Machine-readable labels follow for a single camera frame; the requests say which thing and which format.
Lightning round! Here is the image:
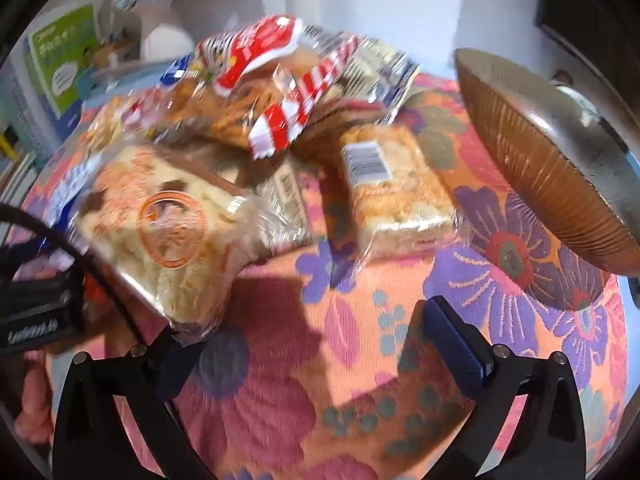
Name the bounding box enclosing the rice cake pack orange logo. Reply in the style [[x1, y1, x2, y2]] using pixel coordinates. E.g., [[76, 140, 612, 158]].
[[68, 142, 272, 346]]

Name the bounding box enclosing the biscuit pack with label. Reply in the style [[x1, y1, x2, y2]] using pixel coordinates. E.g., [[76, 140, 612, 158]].
[[246, 155, 314, 257]]

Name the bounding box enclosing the rice cake pack with barcode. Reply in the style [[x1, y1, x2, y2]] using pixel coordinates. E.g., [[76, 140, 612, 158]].
[[338, 124, 465, 264]]

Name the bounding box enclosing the red white striped snack bag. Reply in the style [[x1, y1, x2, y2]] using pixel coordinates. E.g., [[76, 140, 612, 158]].
[[122, 15, 360, 159]]

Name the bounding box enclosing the blue white printed snack bag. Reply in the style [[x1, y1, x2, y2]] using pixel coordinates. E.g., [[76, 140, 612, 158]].
[[307, 36, 420, 129]]

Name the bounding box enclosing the person's left hand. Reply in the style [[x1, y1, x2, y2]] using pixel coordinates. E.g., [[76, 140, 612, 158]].
[[14, 351, 53, 445]]

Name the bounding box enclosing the floral orange tablecloth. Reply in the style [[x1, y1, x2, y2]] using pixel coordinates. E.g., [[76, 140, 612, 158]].
[[8, 71, 630, 480]]

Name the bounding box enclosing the green cover book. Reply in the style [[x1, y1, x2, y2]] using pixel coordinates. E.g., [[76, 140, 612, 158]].
[[26, 2, 101, 119]]

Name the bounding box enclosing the amber ribbed glass bowl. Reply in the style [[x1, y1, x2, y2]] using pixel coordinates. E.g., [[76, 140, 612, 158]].
[[454, 48, 639, 276]]

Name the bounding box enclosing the white ceramic vase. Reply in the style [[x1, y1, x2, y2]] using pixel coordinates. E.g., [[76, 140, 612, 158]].
[[134, 0, 195, 63]]

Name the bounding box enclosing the black cable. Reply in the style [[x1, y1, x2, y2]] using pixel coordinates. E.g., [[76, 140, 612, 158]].
[[0, 202, 149, 346]]

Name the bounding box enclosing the dark wall television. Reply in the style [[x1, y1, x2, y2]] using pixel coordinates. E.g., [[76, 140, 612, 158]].
[[536, 0, 639, 116]]

